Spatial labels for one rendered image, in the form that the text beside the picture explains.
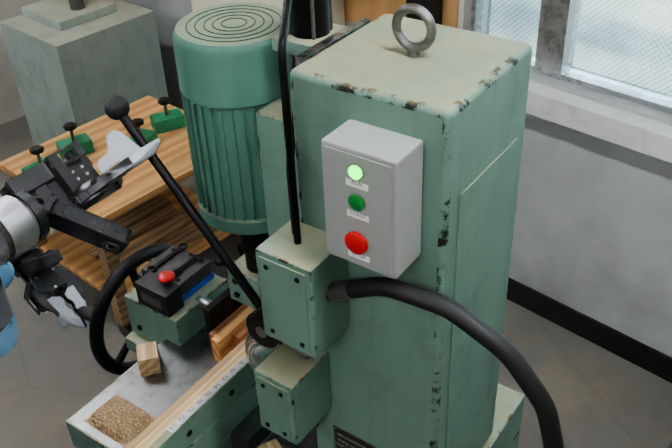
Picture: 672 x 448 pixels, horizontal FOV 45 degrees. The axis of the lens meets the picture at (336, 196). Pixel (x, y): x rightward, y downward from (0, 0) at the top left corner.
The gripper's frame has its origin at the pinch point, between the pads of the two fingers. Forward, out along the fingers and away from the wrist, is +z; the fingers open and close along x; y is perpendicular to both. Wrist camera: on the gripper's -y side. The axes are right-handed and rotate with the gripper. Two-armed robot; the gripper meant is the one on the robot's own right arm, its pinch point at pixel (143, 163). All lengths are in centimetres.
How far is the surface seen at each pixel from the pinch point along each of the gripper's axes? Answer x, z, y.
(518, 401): -1, 32, -72
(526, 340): 79, 128, -106
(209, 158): -8.7, 3.9, -5.5
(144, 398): 27.3, -10.4, -30.0
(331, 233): -30.9, -4.7, -22.8
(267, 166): -16.4, 5.4, -11.5
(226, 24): -20.4, 11.5, 7.8
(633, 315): 45, 138, -114
